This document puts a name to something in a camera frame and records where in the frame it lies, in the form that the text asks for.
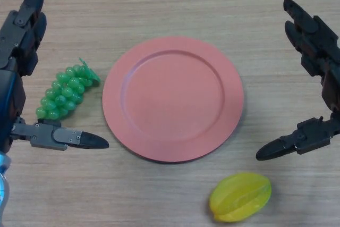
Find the yellow starfruit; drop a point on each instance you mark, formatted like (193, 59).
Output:
(239, 197)

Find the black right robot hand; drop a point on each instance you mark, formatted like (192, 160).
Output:
(318, 38)

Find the green grape bunch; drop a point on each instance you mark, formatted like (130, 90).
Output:
(63, 94)

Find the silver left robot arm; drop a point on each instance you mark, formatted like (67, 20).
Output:
(3, 184)

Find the pink round plate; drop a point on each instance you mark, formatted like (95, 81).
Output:
(172, 99)

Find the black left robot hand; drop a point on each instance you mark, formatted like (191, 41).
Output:
(10, 86)

